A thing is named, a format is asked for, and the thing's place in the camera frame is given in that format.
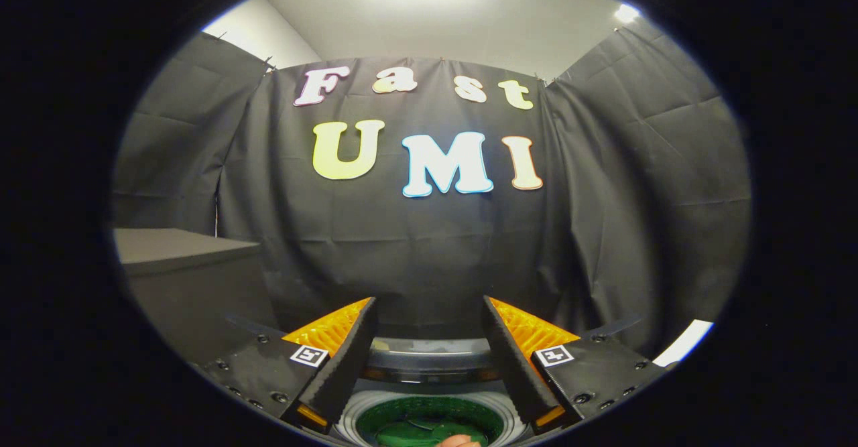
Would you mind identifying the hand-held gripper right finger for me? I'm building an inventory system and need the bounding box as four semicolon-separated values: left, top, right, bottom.
482;295;668;434

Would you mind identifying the green polo shirt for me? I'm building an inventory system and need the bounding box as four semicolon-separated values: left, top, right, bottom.
355;396;505;447

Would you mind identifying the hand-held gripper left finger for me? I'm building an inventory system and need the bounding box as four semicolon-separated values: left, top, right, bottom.
201;296;380;434

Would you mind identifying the dark transparent washing machine lid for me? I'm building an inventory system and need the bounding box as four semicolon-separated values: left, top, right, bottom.
361;336;501;385

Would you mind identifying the grey washing machine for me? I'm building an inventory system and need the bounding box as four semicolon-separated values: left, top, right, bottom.
334;336;538;447

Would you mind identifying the white table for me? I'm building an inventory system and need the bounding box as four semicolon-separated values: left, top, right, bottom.
652;319;715;368

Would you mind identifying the grey cabinet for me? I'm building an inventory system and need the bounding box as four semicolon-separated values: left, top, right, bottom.
113;227;284;369

